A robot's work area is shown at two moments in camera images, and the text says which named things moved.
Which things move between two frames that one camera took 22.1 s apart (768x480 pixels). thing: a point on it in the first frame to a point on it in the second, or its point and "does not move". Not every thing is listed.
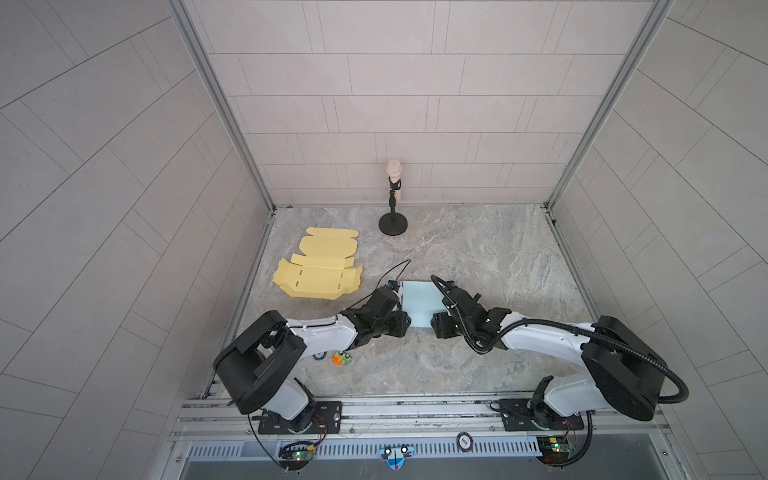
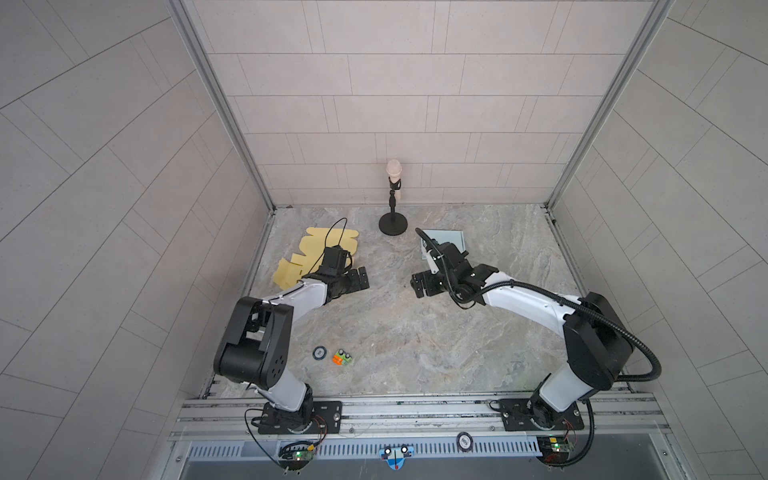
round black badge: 464,442 does not move
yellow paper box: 321,272 does not move
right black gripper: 438,325 to 426,276
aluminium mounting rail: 415,419 does not move
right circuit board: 554,450 does not move
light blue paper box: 421,299 to 455,237
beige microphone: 394,170 does not move
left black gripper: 400,329 to 353,283
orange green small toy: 341,359 does not move
